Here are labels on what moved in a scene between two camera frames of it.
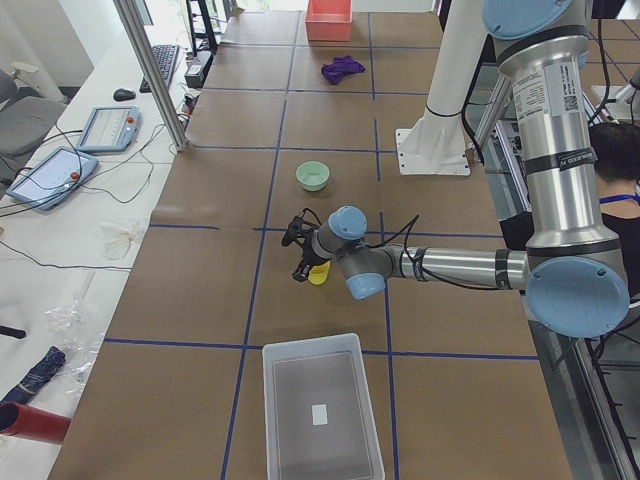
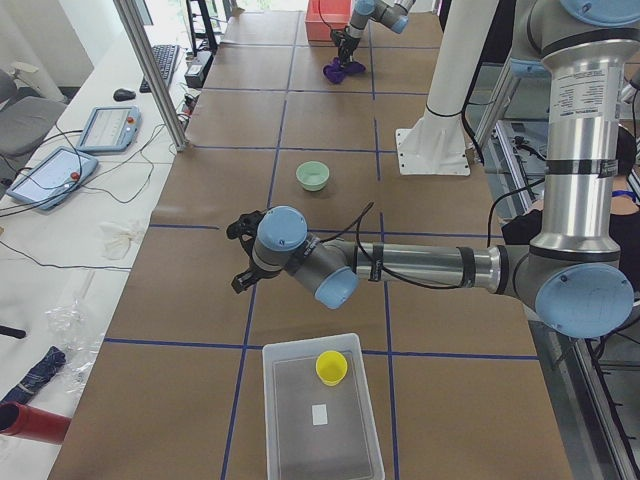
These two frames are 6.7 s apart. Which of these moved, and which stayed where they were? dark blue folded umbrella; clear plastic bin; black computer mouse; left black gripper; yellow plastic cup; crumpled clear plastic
Moved: yellow plastic cup; left black gripper
Stayed: black computer mouse; dark blue folded umbrella; crumpled clear plastic; clear plastic bin
